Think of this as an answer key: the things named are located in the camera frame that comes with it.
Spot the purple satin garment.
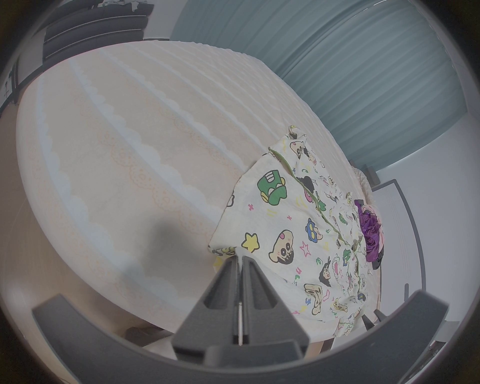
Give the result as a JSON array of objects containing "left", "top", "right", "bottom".
[{"left": 354, "top": 200, "right": 384, "bottom": 263}]

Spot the blue-green curtain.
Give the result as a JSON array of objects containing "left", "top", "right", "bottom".
[
  {"left": 279, "top": 22, "right": 469, "bottom": 171},
  {"left": 170, "top": 0, "right": 466, "bottom": 87}
]

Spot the bed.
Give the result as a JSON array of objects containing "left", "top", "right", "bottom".
[{"left": 15, "top": 37, "right": 426, "bottom": 357}]

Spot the pale pink pillow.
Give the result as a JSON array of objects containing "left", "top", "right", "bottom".
[{"left": 354, "top": 167, "right": 376, "bottom": 192}]

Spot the white printed pyjama top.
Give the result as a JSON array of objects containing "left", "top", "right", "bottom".
[{"left": 207, "top": 125, "right": 379, "bottom": 338}]

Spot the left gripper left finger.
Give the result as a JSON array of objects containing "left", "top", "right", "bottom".
[{"left": 172, "top": 257, "right": 241, "bottom": 356}]

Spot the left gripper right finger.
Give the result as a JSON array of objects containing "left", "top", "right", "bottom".
[{"left": 242, "top": 256, "right": 310, "bottom": 353}]

